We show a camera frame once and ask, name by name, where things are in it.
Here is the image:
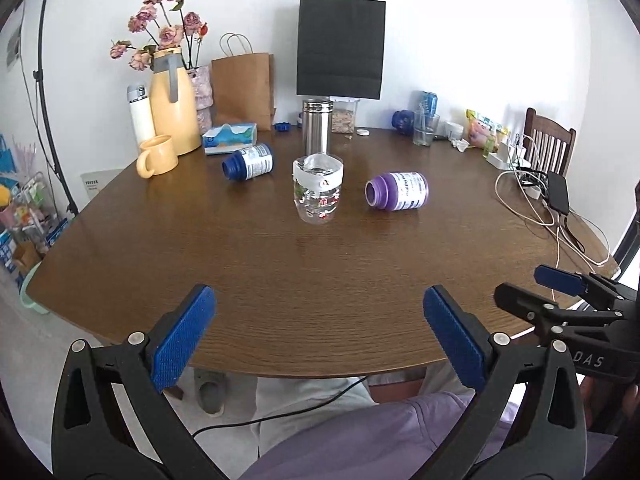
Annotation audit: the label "white thermos bottle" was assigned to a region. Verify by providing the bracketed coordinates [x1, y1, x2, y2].
[126, 84, 157, 151]

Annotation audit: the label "cluttered storage rack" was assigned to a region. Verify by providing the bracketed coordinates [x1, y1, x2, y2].
[0, 132, 72, 281]

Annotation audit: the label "blue tissue box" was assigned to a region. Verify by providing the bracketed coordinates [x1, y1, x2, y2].
[201, 122, 259, 156]

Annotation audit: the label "clear drinking glass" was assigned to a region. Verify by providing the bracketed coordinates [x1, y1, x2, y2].
[412, 110, 441, 148]

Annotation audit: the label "black power bank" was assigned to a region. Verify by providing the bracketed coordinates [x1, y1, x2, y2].
[545, 170, 571, 215]

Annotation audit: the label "black paper bag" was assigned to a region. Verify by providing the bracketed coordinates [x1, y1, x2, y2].
[296, 0, 387, 101]

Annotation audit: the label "black light stand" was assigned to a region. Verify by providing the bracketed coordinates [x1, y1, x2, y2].
[27, 0, 81, 217]

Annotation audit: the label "blue pill bottle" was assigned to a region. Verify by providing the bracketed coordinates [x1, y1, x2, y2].
[222, 143, 275, 182]

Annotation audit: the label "yellow mug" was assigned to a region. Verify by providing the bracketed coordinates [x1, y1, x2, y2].
[136, 134, 179, 179]

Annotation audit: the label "colourful snack packets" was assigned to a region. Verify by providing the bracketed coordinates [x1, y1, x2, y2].
[465, 108, 511, 159]

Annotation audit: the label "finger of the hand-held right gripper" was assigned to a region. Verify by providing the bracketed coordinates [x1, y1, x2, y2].
[534, 265, 640, 314]
[494, 282, 627, 335]

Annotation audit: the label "clear snack jar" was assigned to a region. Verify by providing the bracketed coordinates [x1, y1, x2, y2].
[330, 96, 361, 135]

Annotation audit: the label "black floor cable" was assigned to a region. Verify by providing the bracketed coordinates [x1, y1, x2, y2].
[190, 376, 372, 437]

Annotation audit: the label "clear printed cup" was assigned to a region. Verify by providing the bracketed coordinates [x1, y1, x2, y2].
[292, 153, 345, 225]

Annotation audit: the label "round blue bottle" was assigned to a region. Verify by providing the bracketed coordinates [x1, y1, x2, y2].
[391, 109, 416, 136]

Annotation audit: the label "white power strip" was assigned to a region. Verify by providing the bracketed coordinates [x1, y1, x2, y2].
[487, 134, 527, 171]

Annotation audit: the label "pink glass vase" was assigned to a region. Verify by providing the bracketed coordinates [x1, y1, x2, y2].
[188, 64, 215, 136]

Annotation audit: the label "dried pink flowers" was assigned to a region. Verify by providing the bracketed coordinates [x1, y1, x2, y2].
[109, 0, 209, 72]

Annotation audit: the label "white charging cable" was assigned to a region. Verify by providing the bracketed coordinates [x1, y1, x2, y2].
[494, 132, 622, 311]

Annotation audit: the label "green plastic stool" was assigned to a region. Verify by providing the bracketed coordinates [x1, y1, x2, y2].
[19, 263, 52, 316]

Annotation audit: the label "yellow thermos jug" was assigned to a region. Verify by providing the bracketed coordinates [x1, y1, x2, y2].
[148, 47, 202, 157]

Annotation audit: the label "grey slipper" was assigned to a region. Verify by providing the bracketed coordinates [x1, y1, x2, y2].
[193, 367, 231, 416]

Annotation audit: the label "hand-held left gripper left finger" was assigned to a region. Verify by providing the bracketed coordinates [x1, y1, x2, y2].
[51, 284, 236, 480]

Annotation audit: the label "purple pill bottle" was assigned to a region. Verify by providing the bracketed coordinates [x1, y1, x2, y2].
[364, 171, 430, 211]

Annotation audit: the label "wooden chair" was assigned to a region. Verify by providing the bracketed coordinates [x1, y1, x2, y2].
[522, 107, 577, 179]

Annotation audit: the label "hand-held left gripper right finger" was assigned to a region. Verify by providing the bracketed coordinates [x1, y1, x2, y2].
[422, 284, 588, 480]

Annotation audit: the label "white labelled box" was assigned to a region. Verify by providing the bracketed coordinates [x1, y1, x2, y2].
[80, 168, 121, 202]

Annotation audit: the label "brown paper bag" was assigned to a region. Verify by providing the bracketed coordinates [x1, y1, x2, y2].
[210, 33, 277, 119]

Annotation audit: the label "stainless steel flask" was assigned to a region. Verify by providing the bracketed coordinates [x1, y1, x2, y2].
[301, 100, 334, 157]

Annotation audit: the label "person's purple clothing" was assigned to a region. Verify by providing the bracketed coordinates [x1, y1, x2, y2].
[239, 389, 617, 480]

